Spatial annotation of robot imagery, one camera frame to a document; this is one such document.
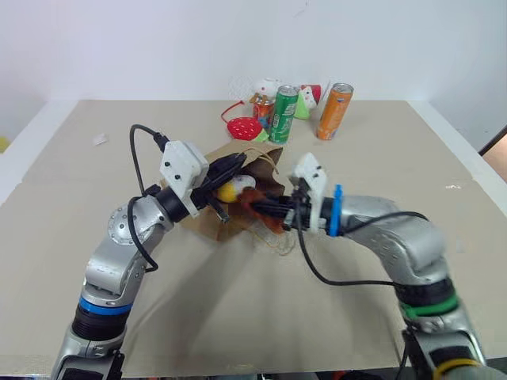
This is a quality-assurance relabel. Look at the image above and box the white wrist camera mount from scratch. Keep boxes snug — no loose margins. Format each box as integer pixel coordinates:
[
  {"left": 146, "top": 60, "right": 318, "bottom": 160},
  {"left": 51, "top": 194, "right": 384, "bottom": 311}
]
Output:
[
  {"left": 290, "top": 152, "right": 330, "bottom": 235},
  {"left": 159, "top": 139, "right": 210, "bottom": 219}
]

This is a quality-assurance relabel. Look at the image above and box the green drink can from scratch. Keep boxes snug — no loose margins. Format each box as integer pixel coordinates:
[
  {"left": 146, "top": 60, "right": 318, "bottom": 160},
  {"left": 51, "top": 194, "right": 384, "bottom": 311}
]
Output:
[{"left": 268, "top": 85, "right": 301, "bottom": 145}]

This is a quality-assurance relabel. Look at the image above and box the red and white plush toy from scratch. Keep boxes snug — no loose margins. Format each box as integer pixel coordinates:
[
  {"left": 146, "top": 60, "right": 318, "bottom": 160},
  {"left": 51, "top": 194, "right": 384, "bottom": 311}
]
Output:
[{"left": 299, "top": 83, "right": 324, "bottom": 109}]

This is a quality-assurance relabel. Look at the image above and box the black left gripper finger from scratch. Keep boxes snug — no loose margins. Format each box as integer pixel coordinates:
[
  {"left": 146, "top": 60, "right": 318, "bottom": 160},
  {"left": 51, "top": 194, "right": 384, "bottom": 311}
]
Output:
[
  {"left": 206, "top": 195, "right": 231, "bottom": 224},
  {"left": 212, "top": 151, "right": 248, "bottom": 185}
]

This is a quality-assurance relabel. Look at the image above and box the brown paper bag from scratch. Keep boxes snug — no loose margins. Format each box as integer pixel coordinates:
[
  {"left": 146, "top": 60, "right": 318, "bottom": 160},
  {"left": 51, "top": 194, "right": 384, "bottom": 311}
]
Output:
[{"left": 159, "top": 142, "right": 287, "bottom": 243}]

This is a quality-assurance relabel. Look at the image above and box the dark brown board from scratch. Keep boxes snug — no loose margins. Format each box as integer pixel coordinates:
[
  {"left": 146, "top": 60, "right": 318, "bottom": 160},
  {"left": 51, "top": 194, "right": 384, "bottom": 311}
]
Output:
[{"left": 478, "top": 125, "right": 507, "bottom": 158}]

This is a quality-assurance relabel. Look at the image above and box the red strawberry-shaped basket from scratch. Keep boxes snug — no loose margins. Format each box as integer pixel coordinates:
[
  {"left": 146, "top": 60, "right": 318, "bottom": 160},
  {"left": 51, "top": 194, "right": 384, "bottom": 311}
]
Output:
[{"left": 220, "top": 101, "right": 274, "bottom": 143}]

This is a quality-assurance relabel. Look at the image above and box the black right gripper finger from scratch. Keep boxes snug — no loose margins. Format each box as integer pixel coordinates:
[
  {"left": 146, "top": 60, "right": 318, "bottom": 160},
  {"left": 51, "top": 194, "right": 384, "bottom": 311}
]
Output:
[
  {"left": 253, "top": 196, "right": 295, "bottom": 211},
  {"left": 258, "top": 207, "right": 295, "bottom": 221}
]

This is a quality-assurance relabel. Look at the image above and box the white foam mesh sleeve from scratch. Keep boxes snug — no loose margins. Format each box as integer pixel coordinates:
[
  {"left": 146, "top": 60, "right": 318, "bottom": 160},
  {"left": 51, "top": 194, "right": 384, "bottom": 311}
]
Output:
[{"left": 228, "top": 75, "right": 258, "bottom": 102}]

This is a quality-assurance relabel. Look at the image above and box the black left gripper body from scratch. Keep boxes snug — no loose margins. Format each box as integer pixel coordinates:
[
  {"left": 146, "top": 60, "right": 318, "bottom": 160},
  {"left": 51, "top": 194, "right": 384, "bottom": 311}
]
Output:
[{"left": 191, "top": 157, "right": 230, "bottom": 210}]

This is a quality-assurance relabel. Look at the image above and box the beige cardboard table cover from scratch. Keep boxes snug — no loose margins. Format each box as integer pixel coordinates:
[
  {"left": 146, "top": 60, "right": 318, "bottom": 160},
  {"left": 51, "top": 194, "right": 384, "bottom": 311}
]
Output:
[{"left": 0, "top": 99, "right": 507, "bottom": 375}]

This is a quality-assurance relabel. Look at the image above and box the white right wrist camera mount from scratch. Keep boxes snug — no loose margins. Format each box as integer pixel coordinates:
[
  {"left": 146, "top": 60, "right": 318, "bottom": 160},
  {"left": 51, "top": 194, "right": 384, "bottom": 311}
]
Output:
[{"left": 290, "top": 152, "right": 330, "bottom": 235}]

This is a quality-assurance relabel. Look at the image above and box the orange drink can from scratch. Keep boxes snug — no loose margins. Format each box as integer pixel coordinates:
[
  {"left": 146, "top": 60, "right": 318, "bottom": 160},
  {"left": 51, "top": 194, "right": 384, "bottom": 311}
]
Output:
[{"left": 315, "top": 82, "right": 355, "bottom": 142}]

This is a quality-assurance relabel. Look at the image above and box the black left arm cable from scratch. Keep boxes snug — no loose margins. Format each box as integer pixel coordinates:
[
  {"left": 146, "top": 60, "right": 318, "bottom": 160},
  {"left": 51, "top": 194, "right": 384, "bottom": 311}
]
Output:
[{"left": 128, "top": 123, "right": 171, "bottom": 274}]

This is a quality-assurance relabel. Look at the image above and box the blue plastic wrist clamp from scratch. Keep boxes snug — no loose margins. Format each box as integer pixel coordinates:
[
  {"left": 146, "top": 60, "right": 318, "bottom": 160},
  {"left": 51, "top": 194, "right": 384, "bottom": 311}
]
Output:
[{"left": 327, "top": 184, "right": 345, "bottom": 238}]

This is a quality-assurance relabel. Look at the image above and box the green cone plush toy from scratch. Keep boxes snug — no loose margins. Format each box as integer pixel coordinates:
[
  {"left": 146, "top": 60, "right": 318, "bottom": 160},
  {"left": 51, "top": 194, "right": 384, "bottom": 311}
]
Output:
[{"left": 292, "top": 89, "right": 314, "bottom": 120}]

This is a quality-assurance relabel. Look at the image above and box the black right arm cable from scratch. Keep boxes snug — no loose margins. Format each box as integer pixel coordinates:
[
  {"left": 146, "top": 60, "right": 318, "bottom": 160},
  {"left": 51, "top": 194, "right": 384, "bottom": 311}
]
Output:
[{"left": 296, "top": 211, "right": 431, "bottom": 288}]

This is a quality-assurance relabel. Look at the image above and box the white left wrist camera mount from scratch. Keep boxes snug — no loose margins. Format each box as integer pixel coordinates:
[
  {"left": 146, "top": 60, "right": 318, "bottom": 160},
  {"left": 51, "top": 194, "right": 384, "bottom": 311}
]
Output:
[{"left": 159, "top": 139, "right": 210, "bottom": 219}]

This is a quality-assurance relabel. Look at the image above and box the yellow and white plush toy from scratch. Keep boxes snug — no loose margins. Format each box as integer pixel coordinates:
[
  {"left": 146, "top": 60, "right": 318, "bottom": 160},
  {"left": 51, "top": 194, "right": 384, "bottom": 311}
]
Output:
[{"left": 215, "top": 173, "right": 257, "bottom": 203}]

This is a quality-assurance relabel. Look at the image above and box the red drink can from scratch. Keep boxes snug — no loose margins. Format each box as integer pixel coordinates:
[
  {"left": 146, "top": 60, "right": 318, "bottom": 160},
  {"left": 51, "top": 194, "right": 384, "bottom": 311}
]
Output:
[{"left": 252, "top": 98, "right": 276, "bottom": 128}]

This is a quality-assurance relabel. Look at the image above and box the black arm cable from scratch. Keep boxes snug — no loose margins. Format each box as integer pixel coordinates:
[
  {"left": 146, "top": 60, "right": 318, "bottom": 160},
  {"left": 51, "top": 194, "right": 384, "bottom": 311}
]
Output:
[
  {"left": 296, "top": 211, "right": 431, "bottom": 288},
  {"left": 128, "top": 123, "right": 171, "bottom": 274}
]

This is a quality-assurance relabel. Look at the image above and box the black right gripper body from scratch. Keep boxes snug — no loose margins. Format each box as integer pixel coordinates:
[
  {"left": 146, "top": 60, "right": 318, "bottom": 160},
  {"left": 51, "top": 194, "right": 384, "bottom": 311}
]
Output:
[{"left": 282, "top": 177, "right": 312, "bottom": 234}]

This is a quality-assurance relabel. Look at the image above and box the clear plastic bag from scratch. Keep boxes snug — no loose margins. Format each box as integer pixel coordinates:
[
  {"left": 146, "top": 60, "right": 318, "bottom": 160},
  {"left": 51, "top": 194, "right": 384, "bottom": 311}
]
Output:
[{"left": 247, "top": 219, "right": 298, "bottom": 257}]

